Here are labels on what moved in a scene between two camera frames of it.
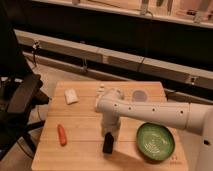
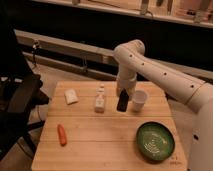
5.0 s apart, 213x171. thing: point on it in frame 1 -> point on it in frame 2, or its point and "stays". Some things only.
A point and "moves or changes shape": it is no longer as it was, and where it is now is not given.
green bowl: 155,141 stays
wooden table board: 71,138 stays
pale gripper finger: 115,136 -> 131,93
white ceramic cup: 139,95 stays
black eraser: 108,143 moves or changes shape
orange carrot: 62,135 stays
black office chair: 20,87 stays
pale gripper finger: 103,132 -> 118,90
